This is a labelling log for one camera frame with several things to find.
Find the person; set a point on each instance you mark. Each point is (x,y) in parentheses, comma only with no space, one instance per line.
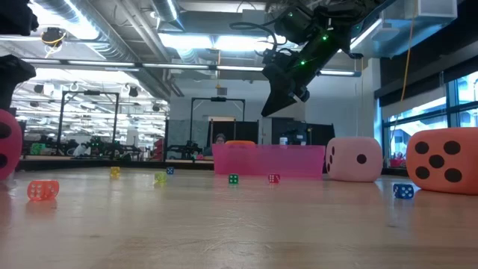
(220,139)

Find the small red die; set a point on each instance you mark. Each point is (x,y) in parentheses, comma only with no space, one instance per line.
(274,178)

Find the black partition panel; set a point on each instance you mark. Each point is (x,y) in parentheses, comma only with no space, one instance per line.
(317,134)

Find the red plastic basket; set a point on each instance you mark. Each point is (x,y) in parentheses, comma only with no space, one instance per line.
(397,163)

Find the small green die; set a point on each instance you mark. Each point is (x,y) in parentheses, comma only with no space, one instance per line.
(233,179)

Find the small blue die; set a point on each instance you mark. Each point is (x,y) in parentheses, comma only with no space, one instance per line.
(170,170)
(403,191)

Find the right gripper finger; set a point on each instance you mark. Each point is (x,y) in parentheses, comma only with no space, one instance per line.
(278,102)

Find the pink translucent plastic bin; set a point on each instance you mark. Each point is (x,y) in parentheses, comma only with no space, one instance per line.
(284,160)

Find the grey partition panel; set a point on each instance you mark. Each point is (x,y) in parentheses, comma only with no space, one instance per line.
(177,134)

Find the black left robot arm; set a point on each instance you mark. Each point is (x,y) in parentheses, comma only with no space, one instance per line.
(15,74)

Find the large glass window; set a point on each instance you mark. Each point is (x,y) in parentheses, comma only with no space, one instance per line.
(418,130)

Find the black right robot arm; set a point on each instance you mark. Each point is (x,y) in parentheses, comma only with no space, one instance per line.
(328,22)

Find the silver round ventilation duct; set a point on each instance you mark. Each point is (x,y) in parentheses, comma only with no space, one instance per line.
(168,9)

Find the small yellow die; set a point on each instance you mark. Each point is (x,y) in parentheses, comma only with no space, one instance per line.
(115,172)

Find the white cup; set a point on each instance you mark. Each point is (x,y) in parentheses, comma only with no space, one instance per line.
(283,141)

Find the black cabinet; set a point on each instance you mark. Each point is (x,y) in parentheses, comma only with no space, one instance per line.
(242,130)

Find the small yellow-green die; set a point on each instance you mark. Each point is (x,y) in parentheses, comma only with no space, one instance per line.
(161,177)

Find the long ceiling light bar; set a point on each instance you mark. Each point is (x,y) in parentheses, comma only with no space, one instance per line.
(175,66)

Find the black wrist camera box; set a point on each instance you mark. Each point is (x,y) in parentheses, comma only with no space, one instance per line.
(276,60)

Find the large magenta foam die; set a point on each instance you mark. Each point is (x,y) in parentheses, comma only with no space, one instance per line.
(10,149)

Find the large pale pink foam die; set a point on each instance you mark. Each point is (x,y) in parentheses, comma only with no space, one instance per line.
(347,168)

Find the large orange foam die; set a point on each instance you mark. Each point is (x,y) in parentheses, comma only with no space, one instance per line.
(468,160)
(241,142)

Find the black metal gantry frame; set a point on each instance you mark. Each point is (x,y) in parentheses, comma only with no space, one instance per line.
(117,112)
(218,99)

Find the small orange translucent die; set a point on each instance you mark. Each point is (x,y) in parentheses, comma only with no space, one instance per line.
(43,190)

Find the green crate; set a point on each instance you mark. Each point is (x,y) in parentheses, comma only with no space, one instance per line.
(37,148)

